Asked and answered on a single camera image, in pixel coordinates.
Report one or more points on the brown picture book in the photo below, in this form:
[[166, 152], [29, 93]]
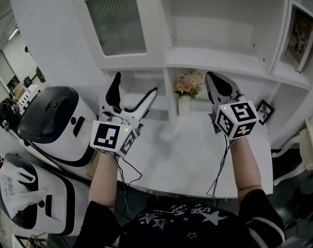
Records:
[[299, 40]]

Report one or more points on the person's black star-print t-shirt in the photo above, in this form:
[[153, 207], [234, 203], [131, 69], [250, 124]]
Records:
[[185, 229]]

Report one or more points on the white vase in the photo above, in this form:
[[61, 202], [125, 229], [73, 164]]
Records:
[[184, 106]]

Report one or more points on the black picture frame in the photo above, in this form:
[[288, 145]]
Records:
[[265, 112]]

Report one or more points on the white and black service robot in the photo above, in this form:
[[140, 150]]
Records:
[[55, 205], [58, 123]]

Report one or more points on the white desk with drawers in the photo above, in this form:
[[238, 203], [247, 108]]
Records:
[[187, 159]]

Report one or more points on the cream ornate dressing table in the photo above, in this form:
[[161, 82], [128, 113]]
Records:
[[311, 143]]

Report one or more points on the person's left forearm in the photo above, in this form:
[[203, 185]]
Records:
[[105, 182]]

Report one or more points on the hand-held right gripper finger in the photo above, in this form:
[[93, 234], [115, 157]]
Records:
[[227, 86], [211, 89]]

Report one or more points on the pink flower bouquet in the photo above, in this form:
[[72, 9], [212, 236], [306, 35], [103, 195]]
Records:
[[188, 84]]

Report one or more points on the white plastic bag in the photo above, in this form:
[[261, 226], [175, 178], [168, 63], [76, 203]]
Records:
[[19, 190]]

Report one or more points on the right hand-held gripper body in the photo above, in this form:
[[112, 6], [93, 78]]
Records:
[[239, 120]]

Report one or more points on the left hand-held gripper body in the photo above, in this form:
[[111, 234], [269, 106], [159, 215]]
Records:
[[106, 136]]

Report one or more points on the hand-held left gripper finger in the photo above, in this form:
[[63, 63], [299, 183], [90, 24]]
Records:
[[115, 92], [146, 102]]

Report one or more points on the person's right forearm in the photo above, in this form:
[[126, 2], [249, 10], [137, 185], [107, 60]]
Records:
[[245, 169]]

